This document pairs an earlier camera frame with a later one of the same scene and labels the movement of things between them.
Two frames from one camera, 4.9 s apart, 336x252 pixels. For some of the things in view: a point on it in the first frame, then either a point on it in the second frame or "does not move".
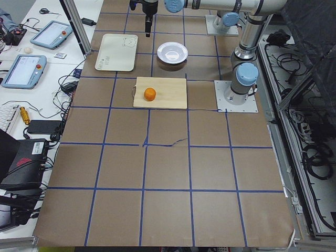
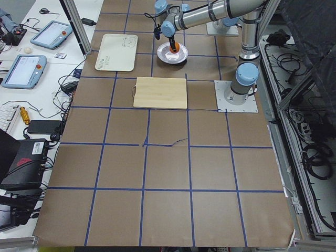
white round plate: (172, 52) does not move
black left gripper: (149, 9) -> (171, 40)
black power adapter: (88, 21) does not move
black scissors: (45, 10) does not move
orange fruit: (149, 94) -> (177, 46)
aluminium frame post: (74, 18) does not move
